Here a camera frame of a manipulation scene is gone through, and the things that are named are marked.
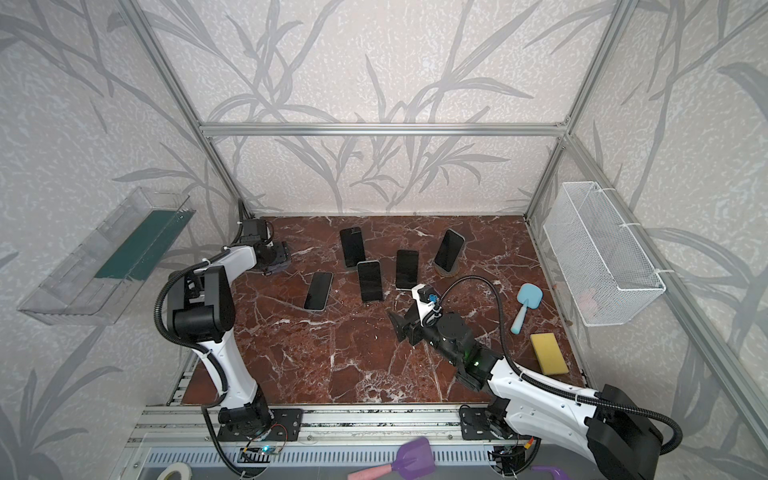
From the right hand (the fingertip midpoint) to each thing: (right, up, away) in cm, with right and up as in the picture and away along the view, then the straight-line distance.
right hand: (403, 296), depth 77 cm
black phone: (-29, -4, +22) cm, 37 cm away
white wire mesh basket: (+42, +7, -16) cm, 46 cm away
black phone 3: (+1, +7, +19) cm, 20 cm away
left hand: (-43, +13, +26) cm, 51 cm away
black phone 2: (-17, +13, +22) cm, 31 cm away
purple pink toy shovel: (+3, -36, -8) cm, 37 cm away
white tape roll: (-51, -38, -9) cm, 64 cm away
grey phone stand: (-38, +8, +17) cm, 43 cm away
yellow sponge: (+42, -18, +8) cm, 47 cm away
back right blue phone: (+17, +11, +33) cm, 38 cm away
